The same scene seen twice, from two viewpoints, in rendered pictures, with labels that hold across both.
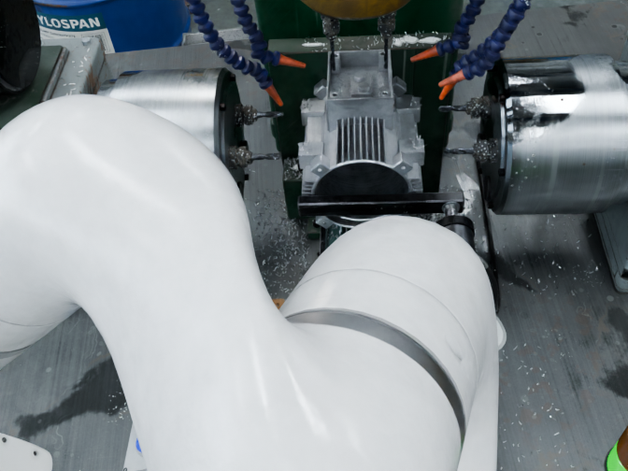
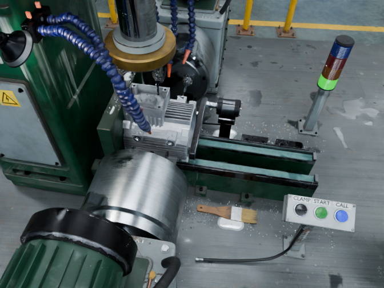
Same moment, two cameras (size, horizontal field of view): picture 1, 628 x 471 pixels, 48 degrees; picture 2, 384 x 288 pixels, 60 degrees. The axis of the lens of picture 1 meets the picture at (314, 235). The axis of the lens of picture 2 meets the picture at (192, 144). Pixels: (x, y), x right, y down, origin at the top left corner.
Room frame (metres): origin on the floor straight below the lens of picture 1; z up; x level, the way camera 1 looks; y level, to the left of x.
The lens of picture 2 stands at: (0.72, 0.63, 1.81)
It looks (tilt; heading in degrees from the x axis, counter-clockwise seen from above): 50 degrees down; 272
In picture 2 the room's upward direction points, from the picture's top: 2 degrees clockwise
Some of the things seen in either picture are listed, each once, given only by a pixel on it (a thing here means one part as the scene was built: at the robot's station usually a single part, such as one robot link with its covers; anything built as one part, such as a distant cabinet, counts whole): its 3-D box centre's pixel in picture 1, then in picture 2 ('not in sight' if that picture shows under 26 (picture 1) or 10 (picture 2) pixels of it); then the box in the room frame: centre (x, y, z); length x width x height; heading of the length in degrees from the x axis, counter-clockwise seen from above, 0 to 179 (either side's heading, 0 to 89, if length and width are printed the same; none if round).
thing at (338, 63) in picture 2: not in sight; (336, 59); (0.27, -0.33, 1.14); 0.06 x 0.06 x 0.04
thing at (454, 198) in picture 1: (379, 205); (199, 126); (0.72, -0.11, 1.01); 0.26 x 0.04 x 0.03; 84
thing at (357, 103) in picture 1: (360, 92); (147, 104); (0.88, -0.10, 1.11); 0.12 x 0.11 x 0.07; 174
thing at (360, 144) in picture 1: (361, 152); (162, 127); (0.84, -0.09, 1.02); 0.20 x 0.19 x 0.19; 174
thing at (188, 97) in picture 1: (148, 147); (129, 223); (0.88, 0.26, 1.04); 0.37 x 0.25 x 0.25; 84
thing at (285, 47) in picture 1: (361, 109); (117, 129); (1.00, -0.11, 0.97); 0.30 x 0.11 x 0.34; 84
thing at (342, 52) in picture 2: not in sight; (342, 47); (0.27, -0.33, 1.19); 0.06 x 0.06 x 0.04
